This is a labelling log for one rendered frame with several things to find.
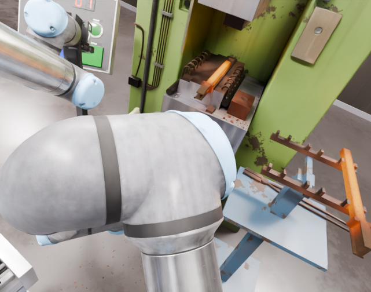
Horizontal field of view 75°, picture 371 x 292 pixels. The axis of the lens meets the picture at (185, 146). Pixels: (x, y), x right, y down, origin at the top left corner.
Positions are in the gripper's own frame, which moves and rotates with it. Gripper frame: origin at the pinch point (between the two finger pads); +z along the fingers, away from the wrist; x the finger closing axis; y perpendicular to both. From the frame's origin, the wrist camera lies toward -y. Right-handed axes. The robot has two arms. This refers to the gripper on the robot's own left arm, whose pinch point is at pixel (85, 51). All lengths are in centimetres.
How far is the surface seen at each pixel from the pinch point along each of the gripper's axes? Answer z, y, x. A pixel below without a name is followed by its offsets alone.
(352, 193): -32, -28, -88
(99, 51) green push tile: 9.6, 2.1, -2.6
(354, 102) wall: 231, 28, -318
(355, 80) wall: 226, 57, -304
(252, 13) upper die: -10, 21, -52
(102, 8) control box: 10.4, 17.5, -1.9
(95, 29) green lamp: 10.0, 9.6, -0.1
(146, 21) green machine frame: 26.7, 20.8, -17.6
